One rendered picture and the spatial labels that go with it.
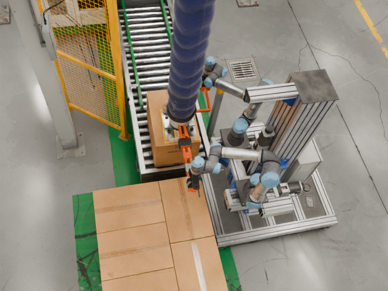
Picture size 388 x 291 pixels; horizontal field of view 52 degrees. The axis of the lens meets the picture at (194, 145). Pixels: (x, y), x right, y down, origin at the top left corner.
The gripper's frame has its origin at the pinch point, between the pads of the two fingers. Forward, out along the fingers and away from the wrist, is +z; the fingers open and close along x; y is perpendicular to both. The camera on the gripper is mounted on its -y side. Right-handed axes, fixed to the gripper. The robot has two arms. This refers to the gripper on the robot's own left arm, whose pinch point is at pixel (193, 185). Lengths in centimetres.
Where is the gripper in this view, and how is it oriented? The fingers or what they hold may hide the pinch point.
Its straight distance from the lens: 294.7
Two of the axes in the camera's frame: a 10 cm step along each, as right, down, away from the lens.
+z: -1.0, 4.9, 8.6
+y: -1.6, -8.7, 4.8
